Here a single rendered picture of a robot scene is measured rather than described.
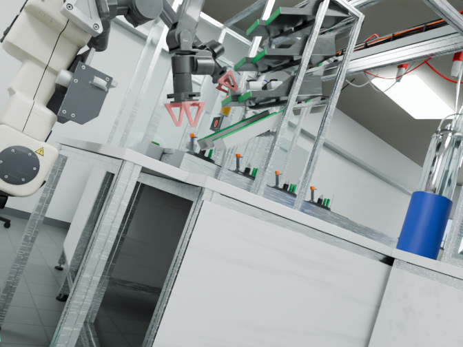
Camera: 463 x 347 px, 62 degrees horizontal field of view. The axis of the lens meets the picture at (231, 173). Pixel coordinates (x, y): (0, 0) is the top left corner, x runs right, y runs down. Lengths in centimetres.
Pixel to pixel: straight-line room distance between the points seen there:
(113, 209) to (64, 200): 370
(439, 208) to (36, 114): 146
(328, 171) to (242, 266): 597
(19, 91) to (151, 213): 149
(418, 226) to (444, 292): 47
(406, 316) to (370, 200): 673
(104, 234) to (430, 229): 123
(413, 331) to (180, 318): 70
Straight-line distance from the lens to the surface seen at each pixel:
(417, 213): 174
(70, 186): 472
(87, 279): 108
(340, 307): 133
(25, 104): 115
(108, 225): 105
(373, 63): 282
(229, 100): 151
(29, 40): 121
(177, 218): 257
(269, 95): 138
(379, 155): 811
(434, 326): 132
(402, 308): 138
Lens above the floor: 79
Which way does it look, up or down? 5 degrees up
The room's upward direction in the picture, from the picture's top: 19 degrees clockwise
